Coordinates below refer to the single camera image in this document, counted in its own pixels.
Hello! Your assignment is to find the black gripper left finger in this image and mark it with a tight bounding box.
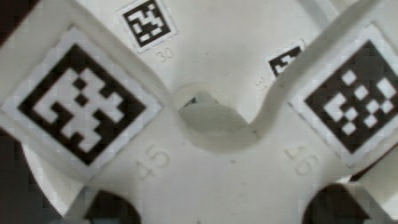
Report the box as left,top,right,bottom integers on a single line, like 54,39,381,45
59,186,145,224

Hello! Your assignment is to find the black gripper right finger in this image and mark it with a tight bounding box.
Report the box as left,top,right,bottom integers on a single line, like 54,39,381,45
301,181,398,224

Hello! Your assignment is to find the white cylindrical table leg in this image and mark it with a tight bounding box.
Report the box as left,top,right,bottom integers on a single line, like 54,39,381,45
173,83,258,144

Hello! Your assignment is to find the white cross-shaped table base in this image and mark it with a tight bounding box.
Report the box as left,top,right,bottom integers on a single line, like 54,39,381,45
0,0,398,224

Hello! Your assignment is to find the white round table top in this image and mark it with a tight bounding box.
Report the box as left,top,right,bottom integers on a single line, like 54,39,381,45
90,0,398,224

